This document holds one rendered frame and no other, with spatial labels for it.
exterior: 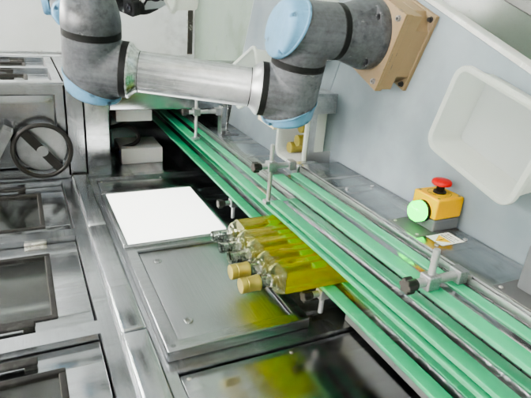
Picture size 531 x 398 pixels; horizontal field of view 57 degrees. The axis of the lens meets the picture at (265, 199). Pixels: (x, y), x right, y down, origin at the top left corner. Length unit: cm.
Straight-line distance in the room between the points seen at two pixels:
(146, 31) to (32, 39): 97
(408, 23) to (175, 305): 81
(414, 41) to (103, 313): 92
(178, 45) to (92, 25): 390
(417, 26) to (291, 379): 77
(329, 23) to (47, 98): 125
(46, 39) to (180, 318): 380
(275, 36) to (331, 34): 11
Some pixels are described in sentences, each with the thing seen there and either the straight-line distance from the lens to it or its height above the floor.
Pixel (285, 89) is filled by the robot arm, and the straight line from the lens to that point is 104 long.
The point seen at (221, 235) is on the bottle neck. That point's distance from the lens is 123.
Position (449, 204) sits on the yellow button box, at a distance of 103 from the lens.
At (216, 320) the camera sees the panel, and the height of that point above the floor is 119.
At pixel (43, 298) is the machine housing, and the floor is 154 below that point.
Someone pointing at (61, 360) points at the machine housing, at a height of 152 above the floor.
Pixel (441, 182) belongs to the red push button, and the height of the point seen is 80.
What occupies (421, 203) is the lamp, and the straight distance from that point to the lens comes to 102.
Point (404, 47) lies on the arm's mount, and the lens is 110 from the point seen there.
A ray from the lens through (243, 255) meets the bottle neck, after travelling 114.
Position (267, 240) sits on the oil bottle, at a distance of 117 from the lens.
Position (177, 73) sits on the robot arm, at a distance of 104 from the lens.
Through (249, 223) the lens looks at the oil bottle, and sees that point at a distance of 125.
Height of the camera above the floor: 153
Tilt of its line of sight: 25 degrees down
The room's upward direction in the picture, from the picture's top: 96 degrees counter-clockwise
